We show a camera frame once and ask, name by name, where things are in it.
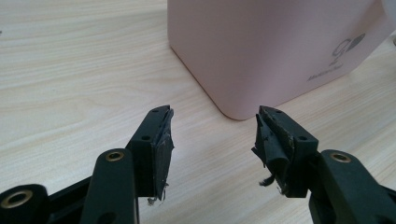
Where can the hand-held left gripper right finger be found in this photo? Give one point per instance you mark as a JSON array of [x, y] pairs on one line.
[[289, 155]]

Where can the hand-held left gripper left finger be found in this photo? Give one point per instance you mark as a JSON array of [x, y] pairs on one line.
[[152, 155]]

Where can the pink plastic storage box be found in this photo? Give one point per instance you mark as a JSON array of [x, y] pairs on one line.
[[249, 46]]

